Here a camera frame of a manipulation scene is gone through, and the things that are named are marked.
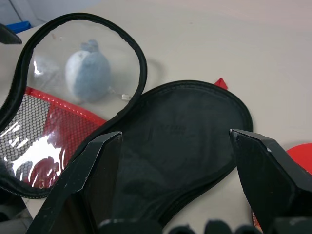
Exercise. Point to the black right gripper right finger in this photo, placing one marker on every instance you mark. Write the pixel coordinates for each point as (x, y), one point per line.
(273, 185)

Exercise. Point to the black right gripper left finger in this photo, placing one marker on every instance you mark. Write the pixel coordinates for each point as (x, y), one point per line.
(70, 195)

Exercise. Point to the blue plastic box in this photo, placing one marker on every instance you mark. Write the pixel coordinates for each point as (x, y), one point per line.
(18, 26)

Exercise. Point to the red round object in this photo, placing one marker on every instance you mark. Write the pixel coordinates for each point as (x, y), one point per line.
(301, 153)

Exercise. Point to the red mesh pouch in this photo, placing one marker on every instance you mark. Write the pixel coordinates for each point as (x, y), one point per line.
(180, 136)

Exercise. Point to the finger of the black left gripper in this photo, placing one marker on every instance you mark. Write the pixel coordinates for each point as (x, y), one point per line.
(8, 36)

